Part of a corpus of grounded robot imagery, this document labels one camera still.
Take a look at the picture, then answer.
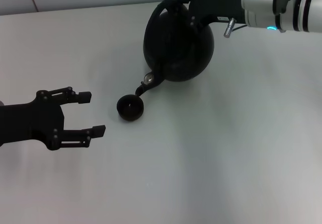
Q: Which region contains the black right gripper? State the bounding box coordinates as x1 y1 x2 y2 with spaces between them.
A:
169 0 246 37

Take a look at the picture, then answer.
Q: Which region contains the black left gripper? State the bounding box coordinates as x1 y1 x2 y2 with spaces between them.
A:
0 87 106 151

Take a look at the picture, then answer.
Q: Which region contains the small black teacup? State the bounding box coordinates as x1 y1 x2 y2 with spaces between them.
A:
116 95 145 122

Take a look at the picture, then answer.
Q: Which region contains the black round teapot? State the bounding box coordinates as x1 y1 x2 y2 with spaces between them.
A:
135 0 215 97

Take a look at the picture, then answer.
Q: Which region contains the right gripper plug with cable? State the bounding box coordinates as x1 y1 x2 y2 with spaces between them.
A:
223 17 247 38

